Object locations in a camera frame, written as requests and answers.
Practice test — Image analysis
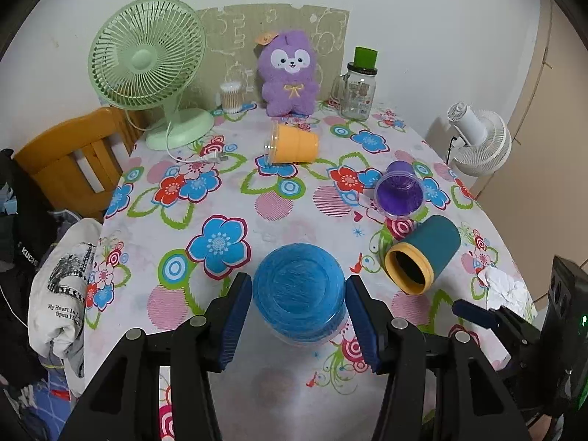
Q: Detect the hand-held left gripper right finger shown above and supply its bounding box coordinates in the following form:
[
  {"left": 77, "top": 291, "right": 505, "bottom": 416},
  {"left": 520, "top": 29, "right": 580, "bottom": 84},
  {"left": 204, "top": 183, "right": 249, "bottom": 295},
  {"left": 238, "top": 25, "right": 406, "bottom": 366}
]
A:
[{"left": 345, "top": 276, "right": 543, "bottom": 441}]

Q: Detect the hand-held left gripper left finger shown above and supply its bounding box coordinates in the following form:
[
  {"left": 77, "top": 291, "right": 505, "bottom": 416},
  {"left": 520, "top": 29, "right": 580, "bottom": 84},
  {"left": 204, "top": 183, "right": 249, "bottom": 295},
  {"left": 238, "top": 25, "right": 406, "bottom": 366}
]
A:
[{"left": 60, "top": 273, "right": 254, "bottom": 441}]

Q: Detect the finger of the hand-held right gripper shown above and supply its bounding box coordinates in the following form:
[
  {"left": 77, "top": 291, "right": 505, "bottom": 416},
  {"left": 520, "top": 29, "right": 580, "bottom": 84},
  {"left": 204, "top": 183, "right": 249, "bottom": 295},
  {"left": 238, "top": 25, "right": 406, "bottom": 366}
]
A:
[{"left": 451, "top": 299, "right": 502, "bottom": 331}]

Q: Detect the blue plastic cup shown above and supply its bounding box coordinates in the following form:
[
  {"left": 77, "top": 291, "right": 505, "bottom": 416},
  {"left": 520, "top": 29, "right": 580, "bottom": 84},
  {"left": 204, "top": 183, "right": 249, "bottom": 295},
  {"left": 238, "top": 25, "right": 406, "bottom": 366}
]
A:
[{"left": 252, "top": 244, "right": 347, "bottom": 345}]

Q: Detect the teal cup with yellow rim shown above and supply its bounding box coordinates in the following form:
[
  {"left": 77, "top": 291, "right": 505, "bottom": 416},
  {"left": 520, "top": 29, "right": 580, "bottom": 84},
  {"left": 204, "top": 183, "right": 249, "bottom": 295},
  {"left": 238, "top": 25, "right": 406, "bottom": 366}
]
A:
[{"left": 384, "top": 214, "right": 461, "bottom": 295}]

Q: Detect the purple plastic cup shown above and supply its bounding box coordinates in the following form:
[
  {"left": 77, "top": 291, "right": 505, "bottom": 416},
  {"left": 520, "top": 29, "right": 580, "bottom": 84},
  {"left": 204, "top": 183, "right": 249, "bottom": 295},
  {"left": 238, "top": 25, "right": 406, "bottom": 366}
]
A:
[{"left": 374, "top": 161, "right": 424, "bottom": 220}]

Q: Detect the orange plastic cup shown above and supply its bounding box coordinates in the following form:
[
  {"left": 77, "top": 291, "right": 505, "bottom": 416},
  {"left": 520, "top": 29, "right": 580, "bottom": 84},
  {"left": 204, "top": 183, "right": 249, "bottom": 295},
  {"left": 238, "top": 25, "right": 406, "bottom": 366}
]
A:
[{"left": 263, "top": 122, "right": 321, "bottom": 165}]

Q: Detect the crumpled white tissue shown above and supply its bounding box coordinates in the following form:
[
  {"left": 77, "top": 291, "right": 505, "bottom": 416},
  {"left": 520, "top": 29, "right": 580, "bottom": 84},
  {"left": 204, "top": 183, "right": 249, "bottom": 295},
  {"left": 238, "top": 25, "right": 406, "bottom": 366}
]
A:
[{"left": 477, "top": 266, "right": 534, "bottom": 322}]

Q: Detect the floral tablecloth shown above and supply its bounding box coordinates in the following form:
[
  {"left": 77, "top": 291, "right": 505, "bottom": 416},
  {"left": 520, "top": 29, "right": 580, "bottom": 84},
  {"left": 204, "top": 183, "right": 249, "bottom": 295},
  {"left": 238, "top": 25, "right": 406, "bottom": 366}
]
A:
[{"left": 82, "top": 99, "right": 538, "bottom": 441}]

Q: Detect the white fan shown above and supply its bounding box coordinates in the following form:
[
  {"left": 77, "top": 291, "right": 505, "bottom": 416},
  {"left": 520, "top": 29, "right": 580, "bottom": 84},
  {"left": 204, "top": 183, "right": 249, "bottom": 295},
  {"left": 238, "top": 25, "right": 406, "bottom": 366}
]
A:
[{"left": 447, "top": 102, "right": 512, "bottom": 177}]

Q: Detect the white printed cloth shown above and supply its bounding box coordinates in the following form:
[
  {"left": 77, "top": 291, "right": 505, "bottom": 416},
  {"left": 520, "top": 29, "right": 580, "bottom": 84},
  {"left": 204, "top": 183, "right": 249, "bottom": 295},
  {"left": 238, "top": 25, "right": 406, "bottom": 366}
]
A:
[{"left": 28, "top": 217, "right": 104, "bottom": 373}]

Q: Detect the cotton swab container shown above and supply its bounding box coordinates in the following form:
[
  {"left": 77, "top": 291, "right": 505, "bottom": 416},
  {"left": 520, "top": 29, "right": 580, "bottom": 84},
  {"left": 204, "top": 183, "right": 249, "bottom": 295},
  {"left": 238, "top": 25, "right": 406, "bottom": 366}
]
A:
[{"left": 219, "top": 81, "right": 244, "bottom": 114}]

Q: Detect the wooden chair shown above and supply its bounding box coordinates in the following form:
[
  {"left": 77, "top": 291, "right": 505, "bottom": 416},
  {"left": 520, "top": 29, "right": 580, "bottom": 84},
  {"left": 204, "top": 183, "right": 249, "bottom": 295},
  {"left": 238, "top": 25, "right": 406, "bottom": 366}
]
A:
[{"left": 13, "top": 107, "right": 148, "bottom": 222}]

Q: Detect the dark clothing pile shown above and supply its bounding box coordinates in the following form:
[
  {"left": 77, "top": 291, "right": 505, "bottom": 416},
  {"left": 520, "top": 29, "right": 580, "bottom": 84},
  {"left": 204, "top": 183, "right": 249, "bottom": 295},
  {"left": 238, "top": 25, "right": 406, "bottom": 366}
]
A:
[{"left": 0, "top": 148, "right": 88, "bottom": 441}]

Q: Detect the glass jar with green lid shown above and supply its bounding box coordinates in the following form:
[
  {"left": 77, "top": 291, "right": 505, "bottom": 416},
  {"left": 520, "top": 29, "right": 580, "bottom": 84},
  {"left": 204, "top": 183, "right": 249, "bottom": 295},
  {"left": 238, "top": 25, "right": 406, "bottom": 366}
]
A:
[{"left": 340, "top": 47, "right": 379, "bottom": 121}]

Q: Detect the purple plush toy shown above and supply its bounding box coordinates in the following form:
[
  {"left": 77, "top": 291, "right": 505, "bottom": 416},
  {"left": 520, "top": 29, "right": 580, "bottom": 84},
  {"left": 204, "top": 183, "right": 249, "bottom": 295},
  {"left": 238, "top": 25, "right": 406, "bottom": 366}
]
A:
[{"left": 257, "top": 28, "right": 322, "bottom": 117}]

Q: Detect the green desk fan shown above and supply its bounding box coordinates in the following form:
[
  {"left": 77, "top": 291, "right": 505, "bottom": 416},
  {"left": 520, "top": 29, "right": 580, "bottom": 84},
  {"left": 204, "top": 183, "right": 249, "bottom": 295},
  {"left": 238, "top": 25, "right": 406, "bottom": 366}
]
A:
[{"left": 88, "top": 0, "right": 215, "bottom": 151}]

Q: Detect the patterned cardboard sheet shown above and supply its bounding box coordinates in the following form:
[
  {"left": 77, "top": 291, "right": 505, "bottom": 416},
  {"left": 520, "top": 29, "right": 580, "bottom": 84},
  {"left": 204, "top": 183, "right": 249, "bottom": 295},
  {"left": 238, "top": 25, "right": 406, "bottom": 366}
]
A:
[{"left": 197, "top": 4, "right": 350, "bottom": 108}]

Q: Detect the white power cord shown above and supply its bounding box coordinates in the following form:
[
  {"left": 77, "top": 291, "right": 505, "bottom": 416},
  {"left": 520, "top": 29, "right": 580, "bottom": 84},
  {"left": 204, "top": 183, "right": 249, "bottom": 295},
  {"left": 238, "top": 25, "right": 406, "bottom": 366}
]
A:
[{"left": 125, "top": 109, "right": 229, "bottom": 165}]

